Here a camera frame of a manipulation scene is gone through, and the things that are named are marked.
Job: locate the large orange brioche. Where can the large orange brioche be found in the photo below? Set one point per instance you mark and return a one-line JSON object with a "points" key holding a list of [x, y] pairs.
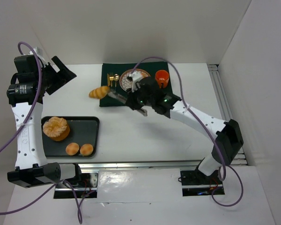
{"points": [[56, 128]]}

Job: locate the orange mug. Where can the orange mug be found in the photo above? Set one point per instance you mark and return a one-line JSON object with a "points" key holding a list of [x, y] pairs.
{"points": [[162, 77]]}

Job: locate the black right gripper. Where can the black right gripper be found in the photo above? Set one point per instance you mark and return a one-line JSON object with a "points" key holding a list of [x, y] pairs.
{"points": [[130, 102]]}

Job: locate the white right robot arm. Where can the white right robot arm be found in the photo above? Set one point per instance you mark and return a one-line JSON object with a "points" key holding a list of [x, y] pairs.
{"points": [[225, 135]]}

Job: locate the round bread roll left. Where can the round bread roll left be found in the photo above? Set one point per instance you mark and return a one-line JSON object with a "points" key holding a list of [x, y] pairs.
{"points": [[72, 149]]}

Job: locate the round bread roll right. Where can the round bread roll right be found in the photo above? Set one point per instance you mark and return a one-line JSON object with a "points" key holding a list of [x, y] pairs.
{"points": [[86, 149]]}

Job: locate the steel serving tongs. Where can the steel serving tongs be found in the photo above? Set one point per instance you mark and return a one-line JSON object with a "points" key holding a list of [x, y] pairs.
{"points": [[113, 94]]}

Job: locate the round bread roll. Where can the round bread roll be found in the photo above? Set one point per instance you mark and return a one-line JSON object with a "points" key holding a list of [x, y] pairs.
{"points": [[72, 149], [86, 149]]}

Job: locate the floral patterned plate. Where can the floral patterned plate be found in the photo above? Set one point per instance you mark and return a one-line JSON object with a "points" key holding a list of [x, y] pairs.
{"points": [[125, 83]]}

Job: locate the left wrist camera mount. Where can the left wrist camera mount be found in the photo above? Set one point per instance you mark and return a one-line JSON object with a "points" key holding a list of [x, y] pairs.
{"points": [[39, 52]]}

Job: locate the striped long bread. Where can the striped long bread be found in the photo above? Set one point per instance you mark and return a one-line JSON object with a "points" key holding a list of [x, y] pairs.
{"points": [[99, 92]]}

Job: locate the aluminium rail right side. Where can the aluminium rail right side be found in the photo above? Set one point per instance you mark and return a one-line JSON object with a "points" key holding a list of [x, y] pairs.
{"points": [[240, 158]]}

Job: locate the gold spoon green handle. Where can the gold spoon green handle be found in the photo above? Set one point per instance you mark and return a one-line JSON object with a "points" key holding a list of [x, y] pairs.
{"points": [[116, 78]]}

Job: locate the dark green placemat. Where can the dark green placemat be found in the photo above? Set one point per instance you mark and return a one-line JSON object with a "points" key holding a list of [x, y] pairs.
{"points": [[107, 68]]}

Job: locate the gold fork green handle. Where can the gold fork green handle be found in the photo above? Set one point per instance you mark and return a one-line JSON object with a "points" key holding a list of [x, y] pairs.
{"points": [[111, 79]]}

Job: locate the gold knife green handle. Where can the gold knife green handle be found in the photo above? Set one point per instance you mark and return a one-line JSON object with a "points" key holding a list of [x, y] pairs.
{"points": [[108, 80]]}

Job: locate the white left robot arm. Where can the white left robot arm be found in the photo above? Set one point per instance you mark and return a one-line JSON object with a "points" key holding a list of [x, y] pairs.
{"points": [[25, 94]]}

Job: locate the aluminium rail front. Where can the aluminium rail front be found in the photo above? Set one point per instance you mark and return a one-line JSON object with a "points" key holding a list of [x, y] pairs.
{"points": [[139, 165]]}

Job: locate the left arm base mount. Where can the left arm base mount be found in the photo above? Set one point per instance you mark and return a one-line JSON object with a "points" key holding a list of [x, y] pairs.
{"points": [[85, 188]]}

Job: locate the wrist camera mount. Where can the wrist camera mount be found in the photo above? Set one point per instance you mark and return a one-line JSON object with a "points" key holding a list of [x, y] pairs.
{"points": [[39, 52], [135, 77]]}

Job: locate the aluminium rail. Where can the aluminium rail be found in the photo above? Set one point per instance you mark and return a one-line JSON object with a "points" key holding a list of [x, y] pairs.
{"points": [[139, 165], [240, 158]]}

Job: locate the black baking tray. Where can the black baking tray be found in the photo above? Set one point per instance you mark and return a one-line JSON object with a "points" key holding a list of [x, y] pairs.
{"points": [[83, 130]]}

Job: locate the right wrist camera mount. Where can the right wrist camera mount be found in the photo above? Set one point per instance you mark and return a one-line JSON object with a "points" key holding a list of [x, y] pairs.
{"points": [[135, 77]]}

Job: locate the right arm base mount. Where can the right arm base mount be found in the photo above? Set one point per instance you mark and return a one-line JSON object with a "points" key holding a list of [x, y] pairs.
{"points": [[194, 183]]}

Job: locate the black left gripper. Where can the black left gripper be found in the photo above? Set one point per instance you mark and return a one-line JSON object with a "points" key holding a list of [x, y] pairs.
{"points": [[53, 76]]}

